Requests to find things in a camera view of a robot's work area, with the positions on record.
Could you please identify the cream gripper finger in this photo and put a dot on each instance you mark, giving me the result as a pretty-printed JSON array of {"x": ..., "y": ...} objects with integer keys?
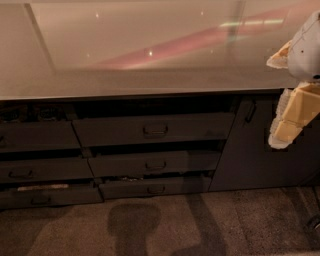
[
  {"x": 295, "y": 110},
  {"x": 279, "y": 60}
]

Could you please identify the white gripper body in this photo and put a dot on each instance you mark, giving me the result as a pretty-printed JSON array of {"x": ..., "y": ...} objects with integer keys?
[{"x": 306, "y": 55}]

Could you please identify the grey cabinet door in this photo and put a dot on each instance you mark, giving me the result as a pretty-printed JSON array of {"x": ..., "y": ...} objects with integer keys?
[{"x": 249, "y": 162}]

